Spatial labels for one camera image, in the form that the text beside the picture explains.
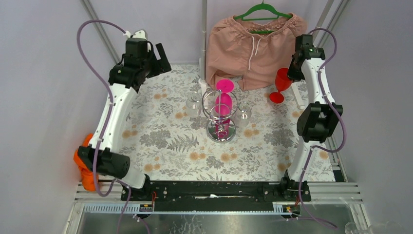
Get red plastic wine glass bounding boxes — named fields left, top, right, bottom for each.
left=269, top=68, right=293, bottom=104

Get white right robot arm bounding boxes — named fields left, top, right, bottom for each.
left=279, top=34, right=343, bottom=201

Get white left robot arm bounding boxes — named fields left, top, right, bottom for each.
left=78, top=38, right=171, bottom=200

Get clear ribbed wine glass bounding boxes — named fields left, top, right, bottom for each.
left=186, top=92, right=202, bottom=117

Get pink plastic wine glass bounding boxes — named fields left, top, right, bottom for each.
left=214, top=79, right=234, bottom=139

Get orange cloth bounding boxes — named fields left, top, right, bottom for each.
left=73, top=149, right=96, bottom=192

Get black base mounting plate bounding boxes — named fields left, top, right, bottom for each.
left=121, top=177, right=312, bottom=212

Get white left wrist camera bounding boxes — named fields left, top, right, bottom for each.
left=123, top=29, right=148, bottom=40

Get pink drawstring shorts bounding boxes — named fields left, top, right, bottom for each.
left=205, top=13, right=307, bottom=91

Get chrome wire glass rack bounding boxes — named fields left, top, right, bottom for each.
left=201, top=88, right=239, bottom=143

